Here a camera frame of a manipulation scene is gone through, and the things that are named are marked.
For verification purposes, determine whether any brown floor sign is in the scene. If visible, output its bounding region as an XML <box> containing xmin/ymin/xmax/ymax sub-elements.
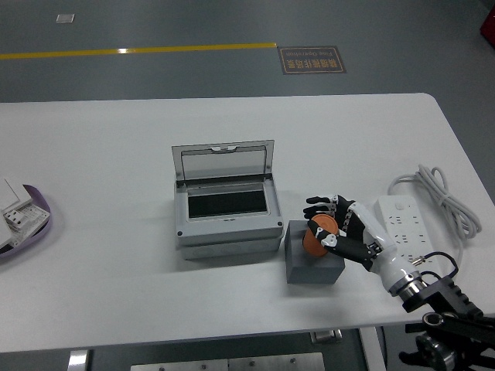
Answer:
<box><xmin>277</xmin><ymin>46</ymin><xmax>347</xmax><ymax>75</ymax></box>

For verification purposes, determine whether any yellow floor tape line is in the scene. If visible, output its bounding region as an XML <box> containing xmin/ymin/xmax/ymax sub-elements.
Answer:
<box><xmin>0</xmin><ymin>41</ymin><xmax>278</xmax><ymax>61</ymax></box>

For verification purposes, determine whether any red crate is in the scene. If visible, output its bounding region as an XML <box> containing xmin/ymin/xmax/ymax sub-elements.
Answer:
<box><xmin>479</xmin><ymin>6</ymin><xmax>495</xmax><ymax>39</ymax></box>

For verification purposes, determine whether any grey cube with round hole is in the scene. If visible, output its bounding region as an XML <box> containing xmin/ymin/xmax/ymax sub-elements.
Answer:
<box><xmin>284</xmin><ymin>220</ymin><xmax>347</xmax><ymax>286</ymax></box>

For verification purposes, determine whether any orange cylinder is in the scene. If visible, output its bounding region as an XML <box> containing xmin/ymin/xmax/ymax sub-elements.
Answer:
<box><xmin>302</xmin><ymin>215</ymin><xmax>340</xmax><ymax>258</ymax></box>

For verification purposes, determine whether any white socket module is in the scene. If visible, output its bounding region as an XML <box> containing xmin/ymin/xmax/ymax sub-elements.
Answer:
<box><xmin>2</xmin><ymin>207</ymin><xmax>29</xmax><ymax>233</ymax></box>

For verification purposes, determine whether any grey enclosure box with lid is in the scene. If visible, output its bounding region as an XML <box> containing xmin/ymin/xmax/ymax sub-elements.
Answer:
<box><xmin>171</xmin><ymin>139</ymin><xmax>285</xmax><ymax>260</ymax></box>

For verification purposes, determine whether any grey metal base plate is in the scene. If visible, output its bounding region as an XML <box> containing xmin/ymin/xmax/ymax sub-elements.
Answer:
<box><xmin>130</xmin><ymin>359</ymin><xmax>229</xmax><ymax>371</ymax></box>

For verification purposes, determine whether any white perforated plate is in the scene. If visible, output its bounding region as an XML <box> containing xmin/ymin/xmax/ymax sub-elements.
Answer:
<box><xmin>11</xmin><ymin>200</ymin><xmax>52</xmax><ymax>248</ymax></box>

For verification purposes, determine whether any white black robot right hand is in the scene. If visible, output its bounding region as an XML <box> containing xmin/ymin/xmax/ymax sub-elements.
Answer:
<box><xmin>302</xmin><ymin>194</ymin><xmax>415</xmax><ymax>297</ymax></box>

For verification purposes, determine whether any white table leg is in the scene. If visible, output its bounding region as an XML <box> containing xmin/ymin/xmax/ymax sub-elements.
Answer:
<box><xmin>357</xmin><ymin>327</ymin><xmax>387</xmax><ymax>371</ymax></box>
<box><xmin>67</xmin><ymin>349</ymin><xmax>94</xmax><ymax>371</ymax></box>

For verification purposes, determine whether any white power strip cord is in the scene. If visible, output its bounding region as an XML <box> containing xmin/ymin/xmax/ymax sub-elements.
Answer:
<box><xmin>387</xmin><ymin>164</ymin><xmax>483</xmax><ymax>271</ymax></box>

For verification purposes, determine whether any silver table bracket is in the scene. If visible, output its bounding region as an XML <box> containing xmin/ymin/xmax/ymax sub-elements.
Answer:
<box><xmin>311</xmin><ymin>329</ymin><xmax>343</xmax><ymax>344</ymax></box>

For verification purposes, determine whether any white switch panel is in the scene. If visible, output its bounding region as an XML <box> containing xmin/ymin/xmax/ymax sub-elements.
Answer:
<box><xmin>0</xmin><ymin>177</ymin><xmax>25</xmax><ymax>213</ymax></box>

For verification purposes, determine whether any purple tray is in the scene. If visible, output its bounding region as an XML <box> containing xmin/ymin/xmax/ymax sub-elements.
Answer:
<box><xmin>0</xmin><ymin>184</ymin><xmax>53</xmax><ymax>260</ymax></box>

